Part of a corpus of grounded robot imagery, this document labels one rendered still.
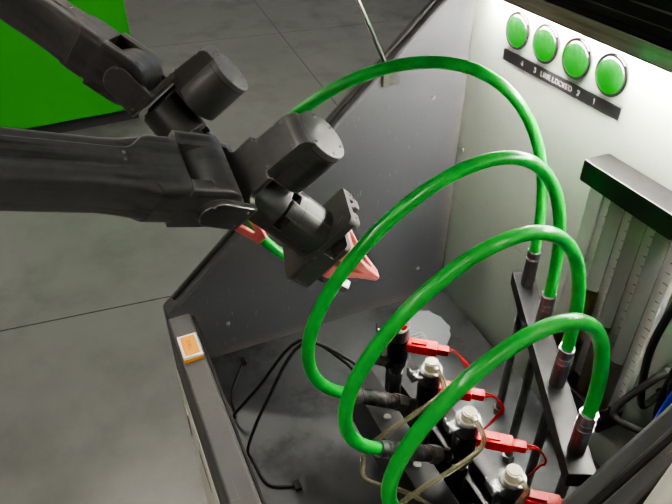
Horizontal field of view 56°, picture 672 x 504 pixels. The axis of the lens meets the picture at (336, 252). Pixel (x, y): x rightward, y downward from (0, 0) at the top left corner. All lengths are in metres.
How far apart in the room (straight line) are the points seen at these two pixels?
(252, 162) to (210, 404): 0.44
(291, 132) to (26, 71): 3.40
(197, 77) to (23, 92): 3.23
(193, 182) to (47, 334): 2.10
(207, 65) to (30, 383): 1.84
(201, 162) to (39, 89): 3.41
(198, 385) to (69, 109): 3.18
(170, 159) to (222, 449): 0.45
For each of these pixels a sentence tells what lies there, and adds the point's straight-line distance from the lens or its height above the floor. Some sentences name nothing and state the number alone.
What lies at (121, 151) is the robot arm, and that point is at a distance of 0.55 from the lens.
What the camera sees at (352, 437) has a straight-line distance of 0.64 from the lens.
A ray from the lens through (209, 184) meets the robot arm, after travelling 0.57.
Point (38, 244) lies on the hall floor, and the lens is 3.13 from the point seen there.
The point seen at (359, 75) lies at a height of 1.41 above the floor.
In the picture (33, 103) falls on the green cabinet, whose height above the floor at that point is 0.22.
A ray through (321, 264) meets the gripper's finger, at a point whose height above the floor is 1.25.
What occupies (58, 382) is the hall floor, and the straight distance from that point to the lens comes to 2.43.
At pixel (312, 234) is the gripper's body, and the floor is 1.28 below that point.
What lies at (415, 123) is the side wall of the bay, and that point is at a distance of 1.06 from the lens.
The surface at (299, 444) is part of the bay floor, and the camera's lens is 1.04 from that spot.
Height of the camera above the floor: 1.66
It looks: 37 degrees down
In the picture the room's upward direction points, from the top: straight up
